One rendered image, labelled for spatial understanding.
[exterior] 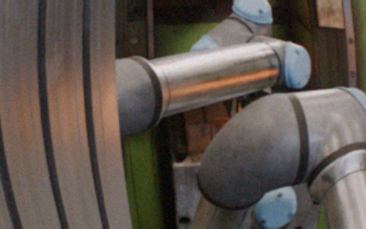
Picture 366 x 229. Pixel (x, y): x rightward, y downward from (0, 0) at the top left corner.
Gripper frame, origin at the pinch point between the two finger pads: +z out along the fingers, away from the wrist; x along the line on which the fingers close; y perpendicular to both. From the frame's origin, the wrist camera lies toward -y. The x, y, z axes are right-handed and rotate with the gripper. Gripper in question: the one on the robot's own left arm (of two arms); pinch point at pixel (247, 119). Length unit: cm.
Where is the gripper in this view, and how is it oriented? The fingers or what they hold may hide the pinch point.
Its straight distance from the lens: 151.6
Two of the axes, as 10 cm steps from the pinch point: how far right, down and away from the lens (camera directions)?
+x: 10.0, -0.6, 0.3
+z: 0.1, 6.7, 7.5
